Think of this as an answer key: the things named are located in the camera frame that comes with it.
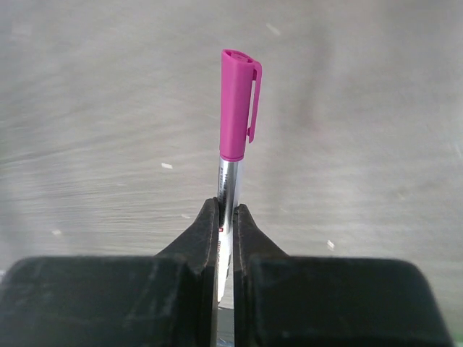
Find magenta marker cap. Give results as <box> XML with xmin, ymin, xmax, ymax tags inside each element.
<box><xmin>219</xmin><ymin>49</ymin><xmax>262</xmax><ymax>162</ymax></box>

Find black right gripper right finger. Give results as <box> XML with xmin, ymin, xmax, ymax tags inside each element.
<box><xmin>233</xmin><ymin>205</ymin><xmax>454</xmax><ymax>346</ymax></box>

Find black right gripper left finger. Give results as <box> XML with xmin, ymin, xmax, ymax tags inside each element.
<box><xmin>1</xmin><ymin>198</ymin><xmax>218</xmax><ymax>346</ymax></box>

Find white marker pen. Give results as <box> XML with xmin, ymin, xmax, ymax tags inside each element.
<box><xmin>217</xmin><ymin>158</ymin><xmax>241</xmax><ymax>302</ymax></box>

